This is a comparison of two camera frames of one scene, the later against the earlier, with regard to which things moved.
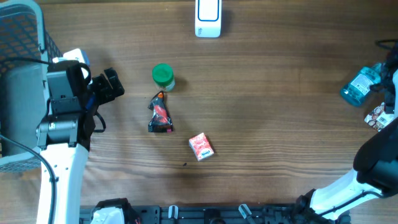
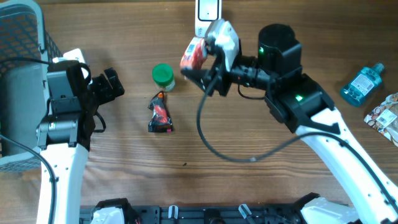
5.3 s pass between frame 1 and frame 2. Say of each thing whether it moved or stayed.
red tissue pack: moved
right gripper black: moved
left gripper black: stayed
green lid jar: stayed
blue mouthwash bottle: stayed
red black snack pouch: stayed
